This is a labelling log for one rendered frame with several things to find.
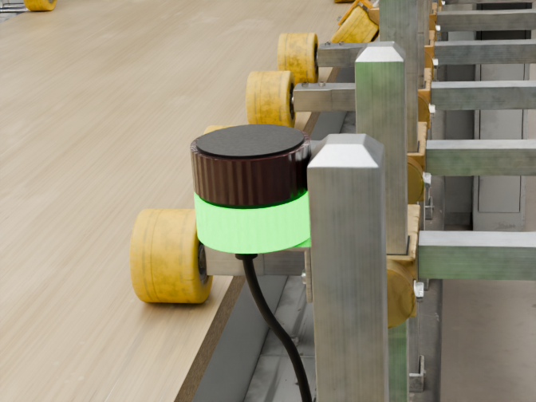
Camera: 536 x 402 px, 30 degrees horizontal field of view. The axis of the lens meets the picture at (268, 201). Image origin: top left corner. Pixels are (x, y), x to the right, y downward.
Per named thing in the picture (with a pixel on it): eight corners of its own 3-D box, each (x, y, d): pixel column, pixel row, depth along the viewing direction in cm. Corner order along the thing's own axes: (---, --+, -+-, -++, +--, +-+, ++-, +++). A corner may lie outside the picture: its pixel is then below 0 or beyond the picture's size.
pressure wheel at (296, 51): (312, 76, 149) (318, 91, 157) (313, 25, 151) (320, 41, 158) (273, 76, 150) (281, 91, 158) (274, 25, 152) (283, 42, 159)
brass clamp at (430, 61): (439, 61, 156) (439, 29, 154) (437, 83, 143) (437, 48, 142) (399, 62, 157) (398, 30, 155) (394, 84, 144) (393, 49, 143)
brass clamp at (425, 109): (436, 104, 133) (436, 67, 131) (434, 134, 120) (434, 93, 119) (389, 104, 134) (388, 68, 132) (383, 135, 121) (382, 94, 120)
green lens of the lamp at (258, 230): (321, 209, 53) (320, 170, 53) (306, 254, 48) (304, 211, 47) (211, 208, 54) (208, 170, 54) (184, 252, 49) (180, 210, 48)
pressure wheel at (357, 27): (356, 53, 182) (383, 19, 179) (352, 64, 175) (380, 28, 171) (330, 33, 181) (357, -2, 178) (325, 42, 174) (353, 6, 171)
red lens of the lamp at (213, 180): (319, 164, 53) (317, 124, 52) (304, 205, 47) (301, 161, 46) (208, 164, 54) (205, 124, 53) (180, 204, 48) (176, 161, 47)
